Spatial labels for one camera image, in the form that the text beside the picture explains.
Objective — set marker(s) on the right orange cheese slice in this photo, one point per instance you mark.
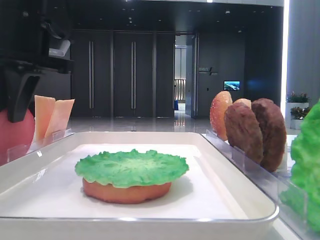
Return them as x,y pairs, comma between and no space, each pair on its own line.
60,116

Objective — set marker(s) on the right dark meat patty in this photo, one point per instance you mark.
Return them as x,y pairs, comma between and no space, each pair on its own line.
274,134

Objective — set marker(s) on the right clear acrylic rack rail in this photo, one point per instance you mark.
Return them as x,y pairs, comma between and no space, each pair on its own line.
272,184

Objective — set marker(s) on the green lettuce leaf in rack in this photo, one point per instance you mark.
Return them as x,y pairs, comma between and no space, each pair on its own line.
306,175

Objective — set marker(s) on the white planter with flowers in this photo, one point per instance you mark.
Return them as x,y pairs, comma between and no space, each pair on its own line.
296,108

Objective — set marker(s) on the bun slice under lettuce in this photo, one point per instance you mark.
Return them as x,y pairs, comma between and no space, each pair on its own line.
131,195

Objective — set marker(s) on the left clear acrylic rack rail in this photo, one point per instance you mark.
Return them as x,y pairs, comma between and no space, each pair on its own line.
21,150

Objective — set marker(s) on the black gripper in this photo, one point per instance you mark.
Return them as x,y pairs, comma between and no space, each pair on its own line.
28,30

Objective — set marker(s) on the left brown meat patty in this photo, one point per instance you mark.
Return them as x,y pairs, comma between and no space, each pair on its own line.
243,131

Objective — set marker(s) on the red tomato slice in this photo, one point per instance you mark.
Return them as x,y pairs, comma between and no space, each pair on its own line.
15,135

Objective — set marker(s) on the left orange cheese slice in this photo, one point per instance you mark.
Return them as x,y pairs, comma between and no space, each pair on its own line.
44,107

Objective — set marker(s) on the white rectangular metal tray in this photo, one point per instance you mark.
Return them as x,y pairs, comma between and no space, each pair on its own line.
42,198

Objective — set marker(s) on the left top bun slice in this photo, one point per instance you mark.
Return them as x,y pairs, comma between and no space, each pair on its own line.
219,105

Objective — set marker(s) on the right top bun slice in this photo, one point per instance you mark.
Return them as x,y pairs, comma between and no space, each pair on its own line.
245,101

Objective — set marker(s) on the clear acrylic rack rail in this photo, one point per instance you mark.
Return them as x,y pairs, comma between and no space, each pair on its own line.
272,184
21,150

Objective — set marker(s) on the wall mounted display screen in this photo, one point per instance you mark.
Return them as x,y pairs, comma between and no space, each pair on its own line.
231,85

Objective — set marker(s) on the green lettuce leaf on tray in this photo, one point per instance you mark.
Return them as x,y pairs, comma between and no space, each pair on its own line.
132,168

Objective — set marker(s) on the orange cheese slice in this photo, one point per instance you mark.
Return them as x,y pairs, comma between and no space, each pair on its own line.
44,107
60,116

